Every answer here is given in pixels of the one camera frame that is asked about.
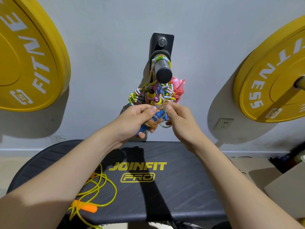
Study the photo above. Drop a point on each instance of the person's left hand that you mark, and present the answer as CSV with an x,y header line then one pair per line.
x,y
129,125

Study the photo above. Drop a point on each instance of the person's right hand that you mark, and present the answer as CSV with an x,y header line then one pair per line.
x,y
184,127

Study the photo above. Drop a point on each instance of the person's left thumb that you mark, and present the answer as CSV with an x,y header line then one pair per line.
x,y
150,113

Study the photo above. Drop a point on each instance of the person's right thumb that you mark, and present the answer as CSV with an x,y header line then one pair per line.
x,y
170,111

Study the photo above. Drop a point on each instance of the person's left forearm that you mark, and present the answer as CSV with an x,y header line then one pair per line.
x,y
59,188

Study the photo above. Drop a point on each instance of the person's right forearm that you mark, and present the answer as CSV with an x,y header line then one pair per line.
x,y
238,188

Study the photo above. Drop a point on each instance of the black aerobic step platform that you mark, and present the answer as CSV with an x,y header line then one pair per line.
x,y
166,190

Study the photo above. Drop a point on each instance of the yellow weight plate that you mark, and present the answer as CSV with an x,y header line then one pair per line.
x,y
35,57
266,76

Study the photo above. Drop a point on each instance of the dark grey shoe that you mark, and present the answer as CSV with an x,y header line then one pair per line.
x,y
183,225

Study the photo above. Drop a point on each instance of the black equipment piece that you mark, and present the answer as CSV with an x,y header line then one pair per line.
x,y
283,160

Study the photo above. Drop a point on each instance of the metal plate holder peg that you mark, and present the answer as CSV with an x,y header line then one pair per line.
x,y
301,82

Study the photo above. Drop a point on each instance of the brown cardboard box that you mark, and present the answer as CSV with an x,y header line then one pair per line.
x,y
290,186

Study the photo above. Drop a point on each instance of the black wall bracket with peg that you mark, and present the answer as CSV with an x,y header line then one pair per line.
x,y
164,73

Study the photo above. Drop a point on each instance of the white wall socket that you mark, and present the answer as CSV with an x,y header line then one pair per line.
x,y
223,123

